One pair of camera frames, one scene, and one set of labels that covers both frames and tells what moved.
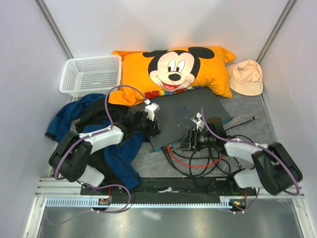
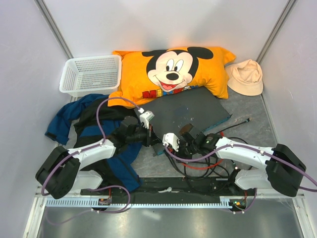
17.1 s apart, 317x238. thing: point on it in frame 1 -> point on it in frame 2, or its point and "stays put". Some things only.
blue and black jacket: [91, 114] stays put
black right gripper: [186, 144] -> [180, 154]
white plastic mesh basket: [91, 75] stays put
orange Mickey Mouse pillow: [147, 74] stays put
